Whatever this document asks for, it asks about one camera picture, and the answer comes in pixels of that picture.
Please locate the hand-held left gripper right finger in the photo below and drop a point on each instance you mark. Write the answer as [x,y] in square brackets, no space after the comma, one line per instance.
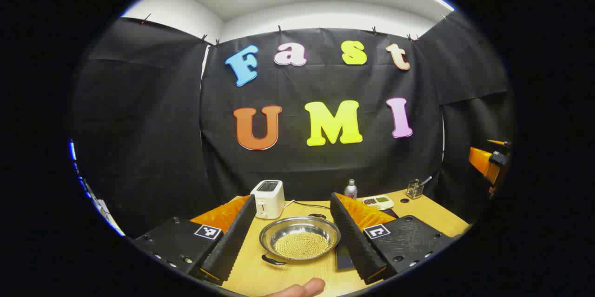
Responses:
[353,241]

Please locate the silver printed bottle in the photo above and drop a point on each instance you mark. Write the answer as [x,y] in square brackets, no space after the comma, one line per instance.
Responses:
[350,191]

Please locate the white compartment spice tray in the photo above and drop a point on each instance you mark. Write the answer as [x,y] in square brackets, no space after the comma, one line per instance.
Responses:
[379,202]

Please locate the pile of soybeans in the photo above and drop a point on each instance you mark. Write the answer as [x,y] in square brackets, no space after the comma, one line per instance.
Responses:
[302,245]

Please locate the glass jar with spoon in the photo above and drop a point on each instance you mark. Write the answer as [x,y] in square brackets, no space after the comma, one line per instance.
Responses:
[413,190]

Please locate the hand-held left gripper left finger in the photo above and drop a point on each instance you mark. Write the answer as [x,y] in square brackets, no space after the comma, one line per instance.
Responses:
[232,246]

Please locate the row of small backdrop clips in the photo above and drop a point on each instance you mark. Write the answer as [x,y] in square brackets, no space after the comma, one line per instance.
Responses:
[280,29]

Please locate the small ceiling light panel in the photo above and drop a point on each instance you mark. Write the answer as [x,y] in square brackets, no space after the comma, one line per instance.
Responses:
[442,3]

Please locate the white toaster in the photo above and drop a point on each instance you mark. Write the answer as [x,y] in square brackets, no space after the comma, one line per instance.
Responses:
[269,199]

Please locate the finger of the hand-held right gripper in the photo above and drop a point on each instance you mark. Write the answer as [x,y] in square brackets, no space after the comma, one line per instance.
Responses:
[483,162]
[498,142]

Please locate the black induction cooktop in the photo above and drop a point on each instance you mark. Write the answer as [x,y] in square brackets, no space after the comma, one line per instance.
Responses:
[345,257]

